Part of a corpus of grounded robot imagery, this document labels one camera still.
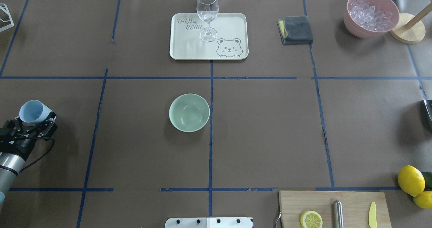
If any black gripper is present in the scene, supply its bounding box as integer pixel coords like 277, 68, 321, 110
0, 111, 58, 144

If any light blue cup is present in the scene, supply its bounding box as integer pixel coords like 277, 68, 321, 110
19, 100, 52, 124

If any green bowl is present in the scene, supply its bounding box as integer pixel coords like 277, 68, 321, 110
169, 94, 210, 133

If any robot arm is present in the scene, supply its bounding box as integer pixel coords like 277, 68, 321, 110
0, 111, 57, 202

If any pink bowl of ice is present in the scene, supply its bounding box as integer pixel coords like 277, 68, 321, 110
344, 0, 400, 38

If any metal ice scoop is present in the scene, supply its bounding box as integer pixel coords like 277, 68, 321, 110
422, 99, 432, 129

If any white cup rack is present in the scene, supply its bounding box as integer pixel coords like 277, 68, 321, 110
0, 3, 15, 32

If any clear wine glass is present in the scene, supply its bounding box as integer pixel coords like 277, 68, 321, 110
196, 0, 219, 42

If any cream bear tray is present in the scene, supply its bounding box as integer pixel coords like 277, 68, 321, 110
169, 12, 249, 60

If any grey yellow folded cloth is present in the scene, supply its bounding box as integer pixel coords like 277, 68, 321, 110
277, 16, 314, 45

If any lemon half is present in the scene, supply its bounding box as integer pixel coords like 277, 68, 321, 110
299, 210, 323, 228

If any steel muddler black tip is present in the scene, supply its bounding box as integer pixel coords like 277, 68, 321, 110
333, 200, 344, 228

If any wooden cutting board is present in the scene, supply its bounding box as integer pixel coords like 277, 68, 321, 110
279, 191, 392, 228

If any yellow plastic knife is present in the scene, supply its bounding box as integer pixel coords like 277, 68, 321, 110
368, 202, 377, 228

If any yellow lemon upper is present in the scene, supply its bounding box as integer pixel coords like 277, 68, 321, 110
398, 165, 425, 197

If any yellow lemon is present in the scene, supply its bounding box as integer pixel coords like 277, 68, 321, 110
398, 165, 425, 197
412, 191, 432, 209

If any green lime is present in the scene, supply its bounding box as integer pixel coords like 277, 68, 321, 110
422, 171, 432, 190

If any yellow lemon lower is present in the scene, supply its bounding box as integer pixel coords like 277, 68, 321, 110
412, 191, 432, 209

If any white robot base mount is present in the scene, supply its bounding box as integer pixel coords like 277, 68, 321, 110
165, 217, 254, 228

